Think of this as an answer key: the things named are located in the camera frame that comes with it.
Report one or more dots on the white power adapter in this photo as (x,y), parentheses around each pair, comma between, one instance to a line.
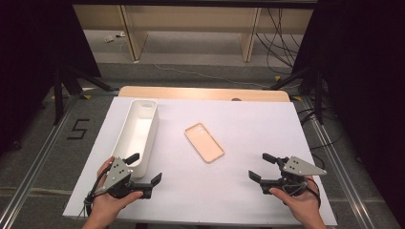
(109,39)

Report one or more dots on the white plastic storage bin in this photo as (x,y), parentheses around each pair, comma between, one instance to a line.
(140,133)

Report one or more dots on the light wooden shelf unit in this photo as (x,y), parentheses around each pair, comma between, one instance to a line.
(191,19)

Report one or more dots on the black curtain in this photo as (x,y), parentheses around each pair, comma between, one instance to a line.
(366,79)
(28,63)

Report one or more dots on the person's right hand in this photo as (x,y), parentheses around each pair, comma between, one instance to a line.
(301,203)

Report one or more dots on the person's left hand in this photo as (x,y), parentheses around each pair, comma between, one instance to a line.
(106,203)

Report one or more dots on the beige phone case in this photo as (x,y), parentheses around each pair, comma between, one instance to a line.
(203,142)

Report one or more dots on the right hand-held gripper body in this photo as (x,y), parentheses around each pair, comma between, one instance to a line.
(301,167)

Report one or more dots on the white table cover sheet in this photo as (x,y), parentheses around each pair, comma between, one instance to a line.
(223,191)

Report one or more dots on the black metal stand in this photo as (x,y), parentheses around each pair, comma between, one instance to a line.
(319,95)
(59,95)

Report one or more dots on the aluminium floor rail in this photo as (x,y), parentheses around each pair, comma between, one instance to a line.
(340,165)
(35,165)

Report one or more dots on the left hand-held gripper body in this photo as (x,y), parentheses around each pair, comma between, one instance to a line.
(118,173)

